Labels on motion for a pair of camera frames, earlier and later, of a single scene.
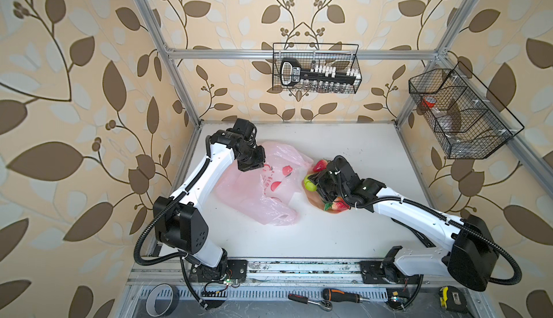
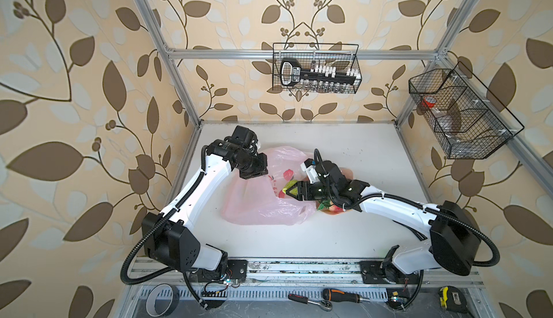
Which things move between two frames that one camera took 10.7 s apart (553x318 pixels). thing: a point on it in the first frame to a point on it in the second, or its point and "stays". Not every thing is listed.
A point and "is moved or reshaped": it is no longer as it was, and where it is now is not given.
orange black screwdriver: (333, 294) stays
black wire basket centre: (319, 67) stays
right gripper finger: (315, 178) to (303, 187)
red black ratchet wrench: (326, 305) stays
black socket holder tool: (292, 73) stays
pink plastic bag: (271, 193) is moved or reshaped
